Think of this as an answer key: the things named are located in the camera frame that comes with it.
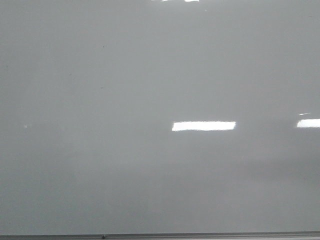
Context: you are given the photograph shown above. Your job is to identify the white whiteboard with aluminium frame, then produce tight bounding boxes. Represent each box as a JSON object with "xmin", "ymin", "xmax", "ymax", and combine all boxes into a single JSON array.
[{"xmin": 0, "ymin": 0, "xmax": 320, "ymax": 235}]

